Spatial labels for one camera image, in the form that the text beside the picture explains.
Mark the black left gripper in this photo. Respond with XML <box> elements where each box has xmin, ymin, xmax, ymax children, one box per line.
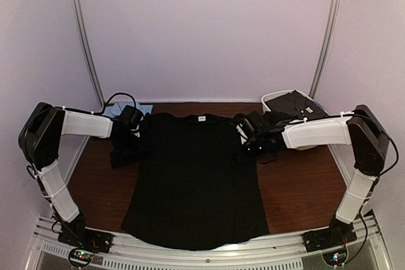
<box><xmin>116</xmin><ymin>132</ymin><xmax>151</xmax><ymax>159</ymax></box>

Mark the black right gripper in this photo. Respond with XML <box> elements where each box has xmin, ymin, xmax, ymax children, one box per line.
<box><xmin>234</xmin><ymin>137</ymin><xmax>266</xmax><ymax>164</ymax></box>

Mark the black long sleeve shirt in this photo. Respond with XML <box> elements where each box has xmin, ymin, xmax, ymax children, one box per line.
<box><xmin>121</xmin><ymin>113</ymin><xmax>269</xmax><ymax>250</ymax></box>

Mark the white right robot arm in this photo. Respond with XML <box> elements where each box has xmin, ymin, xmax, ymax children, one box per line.
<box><xmin>231</xmin><ymin>104</ymin><xmax>390</xmax><ymax>246</ymax></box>

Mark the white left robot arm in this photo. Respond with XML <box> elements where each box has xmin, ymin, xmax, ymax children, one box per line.
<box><xmin>18</xmin><ymin>102</ymin><xmax>145</xmax><ymax>223</ymax></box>

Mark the light blue folded shirt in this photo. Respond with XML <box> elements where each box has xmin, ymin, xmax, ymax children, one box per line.
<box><xmin>102</xmin><ymin>102</ymin><xmax>154</xmax><ymax>118</ymax></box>

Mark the white plastic basin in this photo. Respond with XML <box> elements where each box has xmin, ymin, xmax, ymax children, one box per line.
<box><xmin>261</xmin><ymin>90</ymin><xmax>313</xmax><ymax>115</ymax></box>

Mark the grey striped shirt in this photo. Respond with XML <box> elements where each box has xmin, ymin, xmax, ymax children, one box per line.
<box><xmin>261</xmin><ymin>90</ymin><xmax>328</xmax><ymax>120</ymax></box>

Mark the blue patterned shirt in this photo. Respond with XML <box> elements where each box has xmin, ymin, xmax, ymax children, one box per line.
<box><xmin>313</xmin><ymin>101</ymin><xmax>324</xmax><ymax>111</ymax></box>

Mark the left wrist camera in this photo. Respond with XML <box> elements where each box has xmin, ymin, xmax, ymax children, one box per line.
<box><xmin>120</xmin><ymin>105</ymin><xmax>144</xmax><ymax>129</ymax></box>

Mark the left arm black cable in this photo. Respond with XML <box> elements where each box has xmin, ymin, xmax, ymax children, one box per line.
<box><xmin>103</xmin><ymin>92</ymin><xmax>137</xmax><ymax>116</ymax></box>

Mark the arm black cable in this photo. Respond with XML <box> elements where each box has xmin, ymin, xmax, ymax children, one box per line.
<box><xmin>103</xmin><ymin>92</ymin><xmax>137</xmax><ymax>116</ymax></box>
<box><xmin>338</xmin><ymin>109</ymin><xmax>400</xmax><ymax>252</ymax></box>

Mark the front aluminium rail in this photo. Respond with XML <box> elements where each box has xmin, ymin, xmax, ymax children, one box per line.
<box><xmin>23</xmin><ymin>216</ymin><xmax>392</xmax><ymax>269</ymax></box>

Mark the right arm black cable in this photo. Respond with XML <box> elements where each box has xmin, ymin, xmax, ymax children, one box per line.
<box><xmin>338</xmin><ymin>109</ymin><xmax>400</xmax><ymax>252</ymax></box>

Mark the right aluminium frame post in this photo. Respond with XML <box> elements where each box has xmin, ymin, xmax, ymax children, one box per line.
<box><xmin>309</xmin><ymin>0</ymin><xmax>341</xmax><ymax>98</ymax></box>

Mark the aluminium frame post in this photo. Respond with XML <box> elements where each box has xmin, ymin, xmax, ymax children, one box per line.
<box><xmin>72</xmin><ymin>0</ymin><xmax>104</xmax><ymax>106</ymax></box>
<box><xmin>309</xmin><ymin>0</ymin><xmax>341</xmax><ymax>98</ymax></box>

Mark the left aluminium frame post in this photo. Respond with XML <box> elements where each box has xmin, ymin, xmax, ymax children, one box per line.
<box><xmin>72</xmin><ymin>0</ymin><xmax>104</xmax><ymax>106</ymax></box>

